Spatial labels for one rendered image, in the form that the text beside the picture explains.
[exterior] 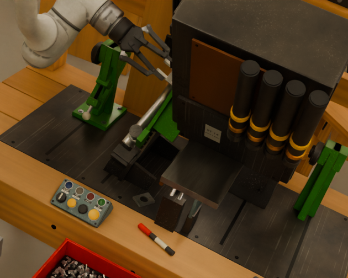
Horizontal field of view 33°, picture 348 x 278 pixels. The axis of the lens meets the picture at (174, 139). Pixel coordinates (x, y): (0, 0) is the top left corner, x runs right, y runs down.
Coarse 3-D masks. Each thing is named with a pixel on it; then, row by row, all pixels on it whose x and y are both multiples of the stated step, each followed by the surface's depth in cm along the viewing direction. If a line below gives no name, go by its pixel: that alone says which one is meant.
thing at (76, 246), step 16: (64, 240) 150; (64, 256) 152; (80, 256) 151; (96, 256) 149; (48, 272) 146; (64, 272) 146; (80, 272) 148; (96, 272) 150; (112, 272) 149; (128, 272) 147
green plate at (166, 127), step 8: (168, 96) 156; (168, 104) 158; (160, 112) 159; (168, 112) 160; (152, 120) 162; (160, 120) 162; (168, 120) 161; (152, 128) 167; (160, 128) 163; (168, 128) 162; (176, 128) 161; (168, 136) 163; (176, 136) 162
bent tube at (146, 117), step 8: (168, 80) 165; (168, 88) 175; (160, 96) 178; (152, 104) 178; (160, 104) 177; (152, 112) 177; (144, 120) 176; (144, 128) 176; (128, 136) 175; (128, 144) 175
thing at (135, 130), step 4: (136, 124) 167; (132, 128) 166; (136, 128) 166; (140, 128) 166; (132, 132) 166; (136, 132) 166; (140, 132) 166; (132, 136) 166; (136, 136) 166; (132, 140) 172
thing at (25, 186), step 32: (0, 160) 170; (32, 160) 174; (0, 192) 166; (32, 192) 163; (96, 192) 170; (32, 224) 168; (64, 224) 162; (128, 224) 163; (128, 256) 157; (160, 256) 156; (192, 256) 159
